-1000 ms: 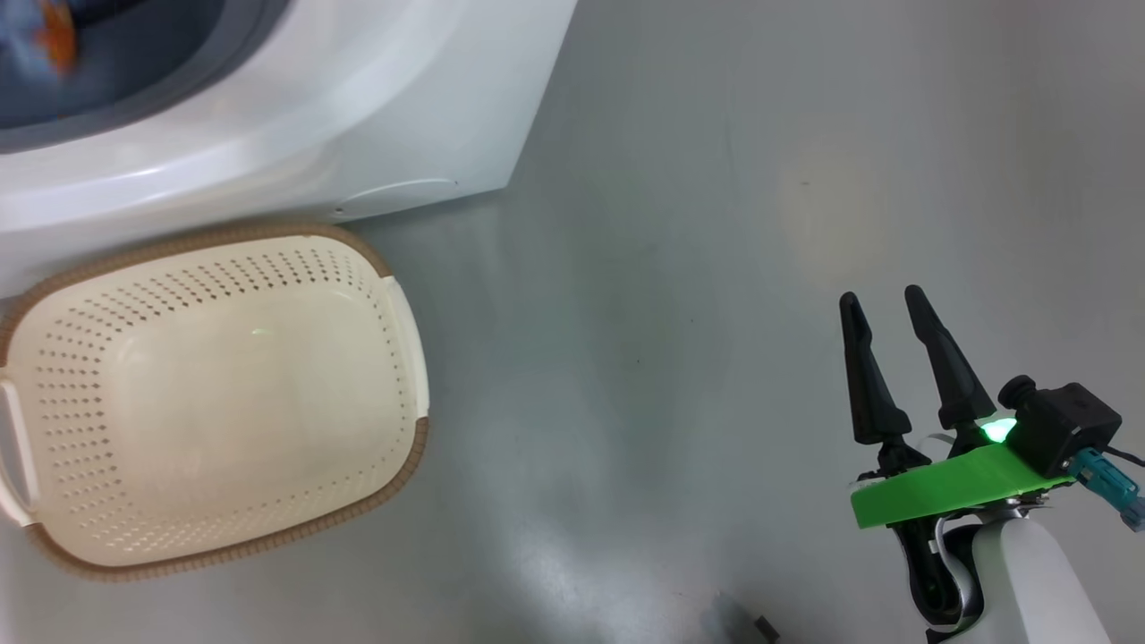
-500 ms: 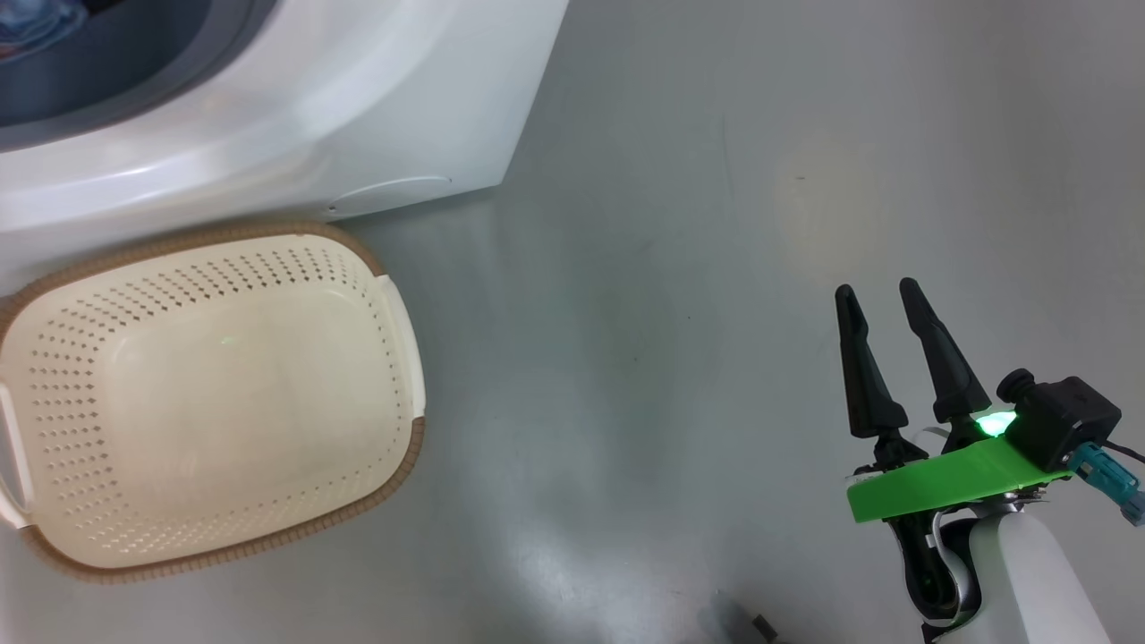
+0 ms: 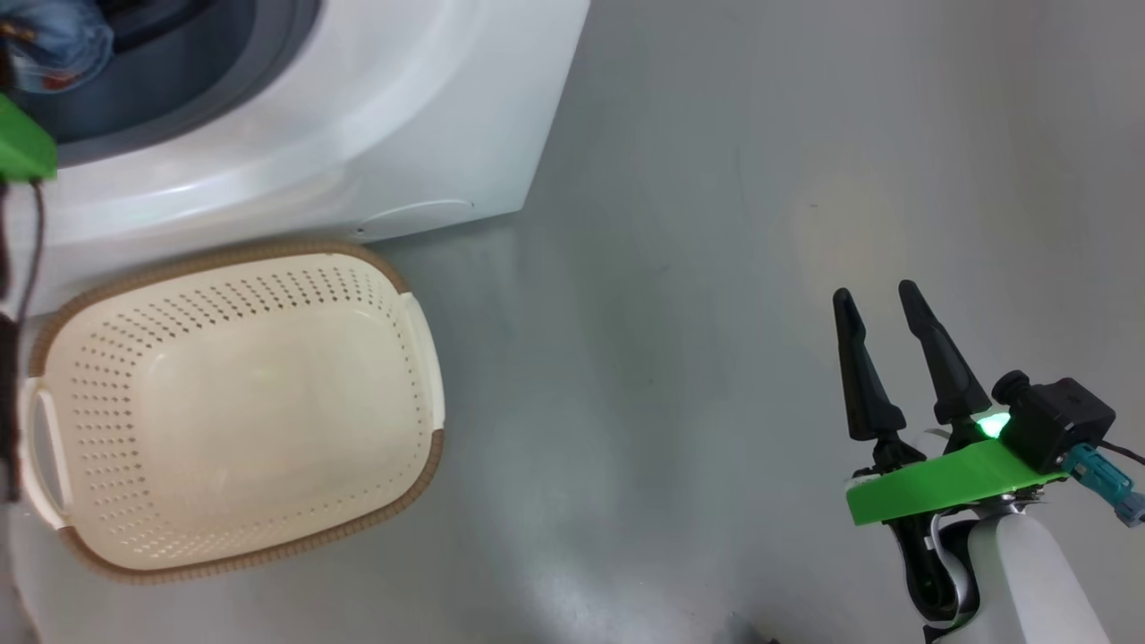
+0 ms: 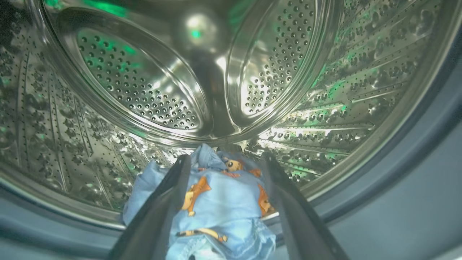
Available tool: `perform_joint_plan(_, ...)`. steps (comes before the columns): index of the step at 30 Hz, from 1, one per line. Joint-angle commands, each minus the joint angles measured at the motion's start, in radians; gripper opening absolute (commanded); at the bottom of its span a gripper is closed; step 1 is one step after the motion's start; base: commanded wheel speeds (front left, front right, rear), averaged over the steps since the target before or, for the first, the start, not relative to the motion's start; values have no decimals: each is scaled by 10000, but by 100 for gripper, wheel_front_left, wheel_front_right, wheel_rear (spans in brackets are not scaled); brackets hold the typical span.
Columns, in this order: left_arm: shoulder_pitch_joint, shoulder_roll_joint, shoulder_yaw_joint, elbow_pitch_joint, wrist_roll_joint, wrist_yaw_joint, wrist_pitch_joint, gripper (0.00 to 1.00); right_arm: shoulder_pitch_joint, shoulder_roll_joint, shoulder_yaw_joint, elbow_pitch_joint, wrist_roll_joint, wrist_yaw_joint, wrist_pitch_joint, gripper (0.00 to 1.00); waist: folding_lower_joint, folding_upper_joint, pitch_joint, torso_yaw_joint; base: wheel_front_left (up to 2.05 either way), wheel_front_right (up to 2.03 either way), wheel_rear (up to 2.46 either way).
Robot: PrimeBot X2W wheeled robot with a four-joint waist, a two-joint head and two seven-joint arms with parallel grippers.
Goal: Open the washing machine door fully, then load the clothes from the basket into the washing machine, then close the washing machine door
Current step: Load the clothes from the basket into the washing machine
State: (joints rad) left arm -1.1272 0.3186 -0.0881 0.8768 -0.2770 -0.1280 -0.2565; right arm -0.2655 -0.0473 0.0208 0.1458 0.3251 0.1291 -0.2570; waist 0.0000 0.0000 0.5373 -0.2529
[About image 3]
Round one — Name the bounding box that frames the teal cable connector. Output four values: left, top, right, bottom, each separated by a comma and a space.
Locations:
1062, 443, 1145, 530

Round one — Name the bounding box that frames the white front-load washing machine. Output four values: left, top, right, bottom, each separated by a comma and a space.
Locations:
0, 0, 591, 318

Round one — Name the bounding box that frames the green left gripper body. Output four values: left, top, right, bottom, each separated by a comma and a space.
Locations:
0, 93, 60, 185

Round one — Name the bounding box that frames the round white filter cover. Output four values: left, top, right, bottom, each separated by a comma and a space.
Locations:
360, 198, 476, 237

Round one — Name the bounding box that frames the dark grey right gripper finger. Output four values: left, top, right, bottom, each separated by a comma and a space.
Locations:
898, 280, 993, 427
832, 288, 907, 443

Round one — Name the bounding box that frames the cream perforated laundry basket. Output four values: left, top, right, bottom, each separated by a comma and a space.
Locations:
18, 241, 445, 584

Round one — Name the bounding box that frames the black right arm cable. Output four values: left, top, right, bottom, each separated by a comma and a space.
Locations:
888, 514, 974, 629

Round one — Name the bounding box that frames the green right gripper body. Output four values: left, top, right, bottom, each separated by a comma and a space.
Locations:
845, 422, 1067, 529

